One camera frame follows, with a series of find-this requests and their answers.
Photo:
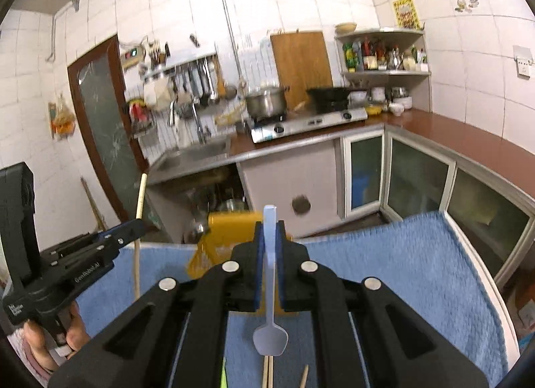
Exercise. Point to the steel sink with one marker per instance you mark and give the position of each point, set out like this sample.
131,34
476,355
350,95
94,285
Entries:
188,156

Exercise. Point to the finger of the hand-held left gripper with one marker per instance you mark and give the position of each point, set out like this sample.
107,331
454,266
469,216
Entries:
129,230
79,251

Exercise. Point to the white plastic bag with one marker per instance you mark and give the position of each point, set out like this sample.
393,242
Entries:
158,95

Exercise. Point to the pots under sink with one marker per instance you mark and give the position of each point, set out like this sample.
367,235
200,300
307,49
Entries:
213,208

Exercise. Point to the wooden cutting board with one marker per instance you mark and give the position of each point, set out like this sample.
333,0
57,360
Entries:
301,68

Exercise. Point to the grey wall pipe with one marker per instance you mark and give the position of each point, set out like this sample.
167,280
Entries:
228,24

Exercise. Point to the steel gas stove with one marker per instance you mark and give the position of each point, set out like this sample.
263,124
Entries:
301,124

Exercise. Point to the beige bowl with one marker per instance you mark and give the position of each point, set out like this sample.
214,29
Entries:
345,27

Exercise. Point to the white power strip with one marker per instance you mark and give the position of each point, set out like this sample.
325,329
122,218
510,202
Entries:
131,57

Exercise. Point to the white base cabinet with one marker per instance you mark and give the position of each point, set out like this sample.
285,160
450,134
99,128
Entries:
288,179

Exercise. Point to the person's left hand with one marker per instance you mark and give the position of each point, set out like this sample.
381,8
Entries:
77,329

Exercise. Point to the white wall socket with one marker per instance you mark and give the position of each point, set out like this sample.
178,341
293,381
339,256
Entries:
523,62

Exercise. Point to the steel cooking pot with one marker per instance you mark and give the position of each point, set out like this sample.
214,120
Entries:
265,103

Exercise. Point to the black wok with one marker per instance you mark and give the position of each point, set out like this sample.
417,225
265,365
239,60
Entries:
328,97

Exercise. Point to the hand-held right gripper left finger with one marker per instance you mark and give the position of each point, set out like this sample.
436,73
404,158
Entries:
259,275

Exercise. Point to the white plastic spoon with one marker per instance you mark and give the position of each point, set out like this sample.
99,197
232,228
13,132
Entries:
271,246

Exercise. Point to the wall sticker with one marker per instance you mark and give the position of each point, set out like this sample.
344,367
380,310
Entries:
460,5

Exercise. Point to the white corner shelf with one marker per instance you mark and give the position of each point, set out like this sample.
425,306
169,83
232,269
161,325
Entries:
386,72

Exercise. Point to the hanging plastic bag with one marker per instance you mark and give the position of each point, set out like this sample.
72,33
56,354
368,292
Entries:
62,118

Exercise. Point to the yellow slotted utensil holder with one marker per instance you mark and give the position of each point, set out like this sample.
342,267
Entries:
217,241

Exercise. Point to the glass cabinet door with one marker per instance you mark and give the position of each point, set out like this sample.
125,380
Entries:
365,170
485,212
416,179

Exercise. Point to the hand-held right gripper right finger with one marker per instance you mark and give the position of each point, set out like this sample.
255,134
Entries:
283,279

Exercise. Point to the white cup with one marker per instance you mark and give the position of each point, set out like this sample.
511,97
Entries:
396,109

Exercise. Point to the hanging utensil rack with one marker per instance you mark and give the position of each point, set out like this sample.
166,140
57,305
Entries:
196,76

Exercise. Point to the yellow bowl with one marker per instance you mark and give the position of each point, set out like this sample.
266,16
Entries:
373,111

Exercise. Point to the stack of white bowls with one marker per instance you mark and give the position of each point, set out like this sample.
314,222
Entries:
404,102

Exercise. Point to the brown framed glass door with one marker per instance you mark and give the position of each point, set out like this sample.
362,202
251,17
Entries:
104,120

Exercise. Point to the blue towel mat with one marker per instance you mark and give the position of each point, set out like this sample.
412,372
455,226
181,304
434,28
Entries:
418,271

